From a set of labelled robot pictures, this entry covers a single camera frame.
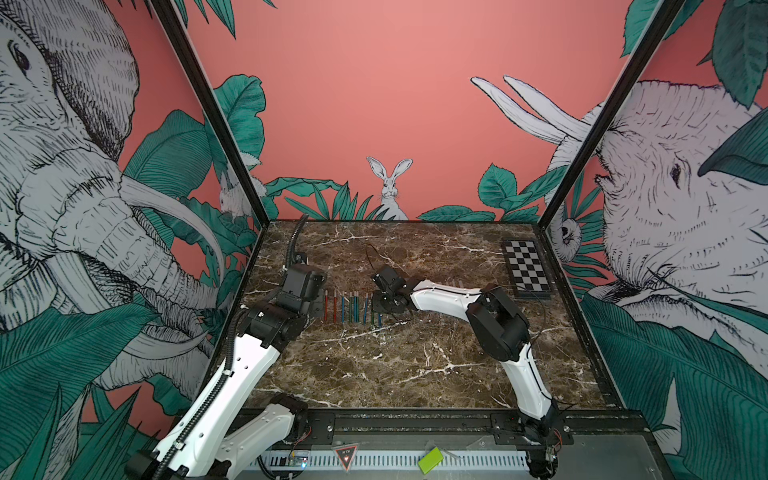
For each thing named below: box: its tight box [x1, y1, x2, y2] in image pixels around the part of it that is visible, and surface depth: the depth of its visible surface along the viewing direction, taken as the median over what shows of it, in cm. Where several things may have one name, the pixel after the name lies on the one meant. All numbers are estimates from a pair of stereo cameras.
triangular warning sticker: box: [335, 446, 357, 471], surface depth 71 cm
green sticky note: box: [418, 447, 444, 475], surface depth 70 cm
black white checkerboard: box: [502, 239, 552, 299], surface depth 106 cm
